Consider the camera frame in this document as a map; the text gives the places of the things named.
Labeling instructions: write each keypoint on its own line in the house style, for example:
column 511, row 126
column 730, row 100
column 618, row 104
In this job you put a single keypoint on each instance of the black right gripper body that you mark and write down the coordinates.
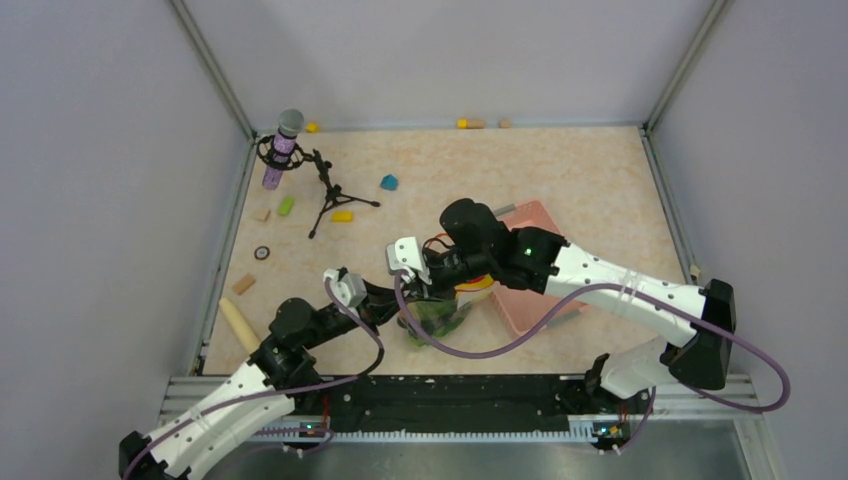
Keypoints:
column 454, row 266

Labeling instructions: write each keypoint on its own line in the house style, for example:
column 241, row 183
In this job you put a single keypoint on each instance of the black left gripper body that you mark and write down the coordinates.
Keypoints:
column 332, row 324

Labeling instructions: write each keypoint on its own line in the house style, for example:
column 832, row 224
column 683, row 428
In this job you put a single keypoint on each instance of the pink plastic basket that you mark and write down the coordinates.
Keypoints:
column 521, row 310

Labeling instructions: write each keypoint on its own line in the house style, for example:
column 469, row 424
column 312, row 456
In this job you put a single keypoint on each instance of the clear orange zip bag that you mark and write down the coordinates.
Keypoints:
column 442, row 260

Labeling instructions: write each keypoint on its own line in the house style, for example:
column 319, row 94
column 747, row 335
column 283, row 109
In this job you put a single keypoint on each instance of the toy banana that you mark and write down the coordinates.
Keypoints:
column 480, row 284

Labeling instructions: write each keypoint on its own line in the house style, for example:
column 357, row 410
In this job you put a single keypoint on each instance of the toy mango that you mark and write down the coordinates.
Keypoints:
column 439, row 318

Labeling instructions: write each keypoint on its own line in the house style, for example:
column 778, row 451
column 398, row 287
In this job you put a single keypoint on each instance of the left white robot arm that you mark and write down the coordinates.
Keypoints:
column 265, row 387

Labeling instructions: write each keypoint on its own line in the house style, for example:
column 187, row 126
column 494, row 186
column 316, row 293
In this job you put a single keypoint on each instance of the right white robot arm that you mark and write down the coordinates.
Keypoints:
column 690, row 321

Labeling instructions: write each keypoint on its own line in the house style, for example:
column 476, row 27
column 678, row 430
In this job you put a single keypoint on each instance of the cream wooden cylinder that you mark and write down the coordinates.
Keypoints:
column 241, row 329

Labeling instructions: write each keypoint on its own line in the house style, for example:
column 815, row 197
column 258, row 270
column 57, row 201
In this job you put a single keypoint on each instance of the tan wooden block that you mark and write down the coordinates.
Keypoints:
column 243, row 284

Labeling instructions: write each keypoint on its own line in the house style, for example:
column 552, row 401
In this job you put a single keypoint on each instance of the small tan wooden cube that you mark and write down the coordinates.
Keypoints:
column 264, row 214

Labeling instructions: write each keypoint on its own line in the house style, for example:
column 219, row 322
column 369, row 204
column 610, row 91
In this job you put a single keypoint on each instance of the green block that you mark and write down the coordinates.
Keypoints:
column 285, row 206

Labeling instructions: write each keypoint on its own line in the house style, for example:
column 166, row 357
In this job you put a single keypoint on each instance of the black microphone tripod stand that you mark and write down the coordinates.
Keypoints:
column 334, row 196

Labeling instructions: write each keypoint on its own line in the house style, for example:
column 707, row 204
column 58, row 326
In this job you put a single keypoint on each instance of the blue block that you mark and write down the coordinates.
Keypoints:
column 389, row 183

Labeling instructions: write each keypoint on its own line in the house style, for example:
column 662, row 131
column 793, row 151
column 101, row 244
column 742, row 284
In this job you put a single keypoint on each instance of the purple microphone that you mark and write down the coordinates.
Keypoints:
column 283, row 149

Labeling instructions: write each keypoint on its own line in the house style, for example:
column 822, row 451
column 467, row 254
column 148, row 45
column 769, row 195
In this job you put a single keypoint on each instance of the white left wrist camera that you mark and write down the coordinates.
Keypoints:
column 344, row 288

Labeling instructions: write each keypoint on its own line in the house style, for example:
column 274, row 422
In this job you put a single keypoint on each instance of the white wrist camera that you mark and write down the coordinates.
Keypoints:
column 405, row 257
column 344, row 288

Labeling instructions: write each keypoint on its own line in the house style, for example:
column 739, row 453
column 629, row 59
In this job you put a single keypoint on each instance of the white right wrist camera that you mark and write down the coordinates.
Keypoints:
column 405, row 257

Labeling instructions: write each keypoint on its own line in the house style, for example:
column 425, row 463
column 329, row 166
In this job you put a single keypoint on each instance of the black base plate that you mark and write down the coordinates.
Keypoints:
column 464, row 404

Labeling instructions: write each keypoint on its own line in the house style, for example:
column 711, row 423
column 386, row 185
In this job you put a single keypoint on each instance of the yellow tan cylinder at wall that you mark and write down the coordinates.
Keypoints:
column 470, row 123

